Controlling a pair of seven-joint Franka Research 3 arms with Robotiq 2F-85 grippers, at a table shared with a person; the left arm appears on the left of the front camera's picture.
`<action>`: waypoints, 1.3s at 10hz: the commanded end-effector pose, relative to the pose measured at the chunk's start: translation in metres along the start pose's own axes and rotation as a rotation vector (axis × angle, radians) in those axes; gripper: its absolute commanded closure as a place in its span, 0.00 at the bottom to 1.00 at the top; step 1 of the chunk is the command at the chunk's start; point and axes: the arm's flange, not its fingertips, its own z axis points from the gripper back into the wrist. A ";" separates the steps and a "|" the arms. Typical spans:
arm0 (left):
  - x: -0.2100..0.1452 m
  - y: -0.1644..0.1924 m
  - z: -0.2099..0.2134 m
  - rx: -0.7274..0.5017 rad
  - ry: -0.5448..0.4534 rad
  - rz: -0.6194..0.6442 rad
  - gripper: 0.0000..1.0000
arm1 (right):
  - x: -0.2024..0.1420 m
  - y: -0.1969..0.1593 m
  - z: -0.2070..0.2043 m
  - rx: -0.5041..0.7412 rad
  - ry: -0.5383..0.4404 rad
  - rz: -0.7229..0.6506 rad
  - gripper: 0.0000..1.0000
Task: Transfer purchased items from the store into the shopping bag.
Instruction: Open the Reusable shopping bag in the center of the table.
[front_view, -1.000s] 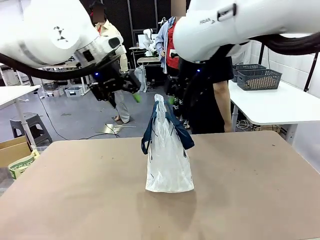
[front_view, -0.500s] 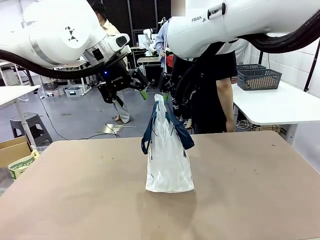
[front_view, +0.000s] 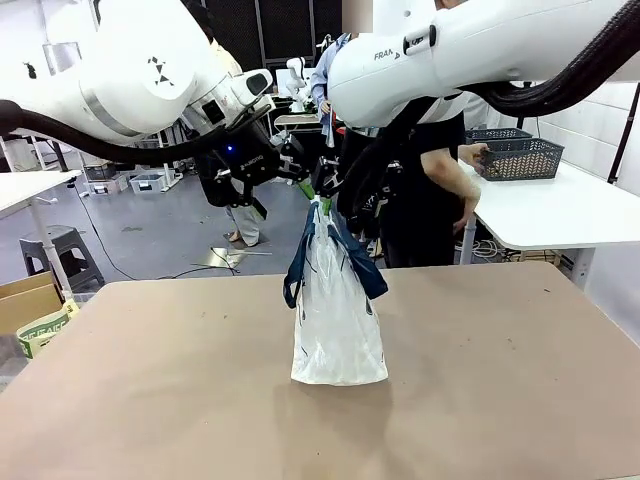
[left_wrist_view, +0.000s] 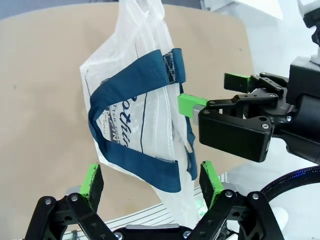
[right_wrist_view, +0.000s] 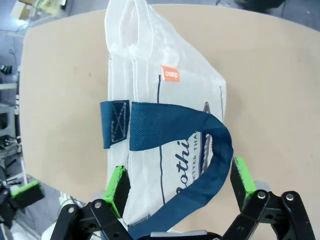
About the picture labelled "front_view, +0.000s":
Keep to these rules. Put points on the person in blue shirt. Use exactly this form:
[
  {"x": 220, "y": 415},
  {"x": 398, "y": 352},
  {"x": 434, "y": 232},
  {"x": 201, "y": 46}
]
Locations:
[{"x": 320, "y": 80}]

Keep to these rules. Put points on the black tripod leg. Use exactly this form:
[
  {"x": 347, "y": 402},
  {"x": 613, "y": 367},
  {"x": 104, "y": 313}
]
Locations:
[{"x": 620, "y": 140}]

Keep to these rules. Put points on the white sack green print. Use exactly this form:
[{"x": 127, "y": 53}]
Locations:
[{"x": 45, "y": 330}]

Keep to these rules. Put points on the small white side table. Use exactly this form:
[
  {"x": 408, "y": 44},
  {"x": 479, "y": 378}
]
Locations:
[{"x": 30, "y": 187}]

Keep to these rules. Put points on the small white background robot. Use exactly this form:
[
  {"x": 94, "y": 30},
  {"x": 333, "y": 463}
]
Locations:
[{"x": 296, "y": 80}]

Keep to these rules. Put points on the grey woven plastic basket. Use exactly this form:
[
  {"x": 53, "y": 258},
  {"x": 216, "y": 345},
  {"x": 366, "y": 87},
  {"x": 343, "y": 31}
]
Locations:
[
  {"x": 522, "y": 160},
  {"x": 495, "y": 134}
]

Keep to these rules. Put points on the brown cardboard box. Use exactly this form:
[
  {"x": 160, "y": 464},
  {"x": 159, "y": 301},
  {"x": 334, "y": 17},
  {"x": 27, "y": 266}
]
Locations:
[{"x": 25, "y": 302}]

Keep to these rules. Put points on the person left hand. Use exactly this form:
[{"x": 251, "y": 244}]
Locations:
[{"x": 472, "y": 154}]

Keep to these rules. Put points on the person right forearm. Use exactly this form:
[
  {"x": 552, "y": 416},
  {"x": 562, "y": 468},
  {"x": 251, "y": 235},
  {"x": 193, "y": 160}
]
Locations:
[{"x": 450, "y": 172}]

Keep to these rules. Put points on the silver metal dustpan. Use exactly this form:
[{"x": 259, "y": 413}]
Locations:
[{"x": 230, "y": 257}]

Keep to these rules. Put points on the person in black shirt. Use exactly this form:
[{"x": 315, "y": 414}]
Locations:
[{"x": 430, "y": 235}]

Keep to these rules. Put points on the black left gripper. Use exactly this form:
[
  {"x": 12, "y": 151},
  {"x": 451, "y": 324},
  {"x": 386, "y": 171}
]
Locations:
[{"x": 250, "y": 162}]

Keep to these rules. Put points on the white storage bin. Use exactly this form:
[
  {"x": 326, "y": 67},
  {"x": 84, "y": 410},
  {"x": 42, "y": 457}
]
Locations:
[{"x": 147, "y": 184}]

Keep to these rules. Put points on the background desk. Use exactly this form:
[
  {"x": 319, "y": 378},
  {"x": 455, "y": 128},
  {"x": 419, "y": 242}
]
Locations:
[{"x": 295, "y": 122}]

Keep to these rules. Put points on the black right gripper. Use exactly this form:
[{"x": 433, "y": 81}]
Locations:
[{"x": 370, "y": 200}]

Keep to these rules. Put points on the large white side table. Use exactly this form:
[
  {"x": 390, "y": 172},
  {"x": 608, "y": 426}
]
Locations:
[{"x": 550, "y": 215}]

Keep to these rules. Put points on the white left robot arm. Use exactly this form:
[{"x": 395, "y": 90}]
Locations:
[{"x": 125, "y": 60}]

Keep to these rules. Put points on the grey plastic step stool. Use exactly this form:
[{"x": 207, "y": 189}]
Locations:
[{"x": 65, "y": 250}]

